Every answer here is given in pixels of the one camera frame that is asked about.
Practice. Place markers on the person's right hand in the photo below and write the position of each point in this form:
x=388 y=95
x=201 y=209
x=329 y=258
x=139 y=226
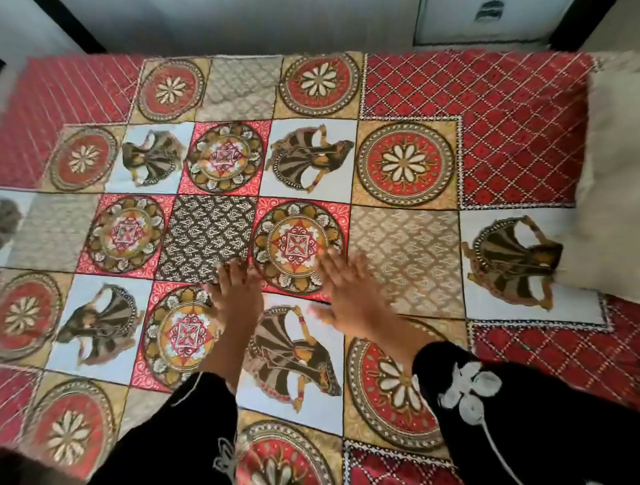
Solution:
x=357 y=305

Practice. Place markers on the person's left hand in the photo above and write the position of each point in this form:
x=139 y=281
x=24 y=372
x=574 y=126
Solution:
x=237 y=300

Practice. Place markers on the red patterned bedsheet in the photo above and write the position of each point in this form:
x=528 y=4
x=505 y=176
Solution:
x=410 y=250

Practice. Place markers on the beige pillow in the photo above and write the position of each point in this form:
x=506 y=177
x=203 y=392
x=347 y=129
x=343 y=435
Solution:
x=610 y=175

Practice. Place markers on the person's left forearm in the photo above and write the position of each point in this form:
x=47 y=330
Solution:
x=227 y=355

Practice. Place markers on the person's right forearm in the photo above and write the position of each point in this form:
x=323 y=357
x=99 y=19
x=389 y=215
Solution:
x=402 y=345

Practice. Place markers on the black floral blouse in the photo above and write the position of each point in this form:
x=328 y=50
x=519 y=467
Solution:
x=550 y=424

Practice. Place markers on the white wardrobe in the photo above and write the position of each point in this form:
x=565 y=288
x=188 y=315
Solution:
x=250 y=25

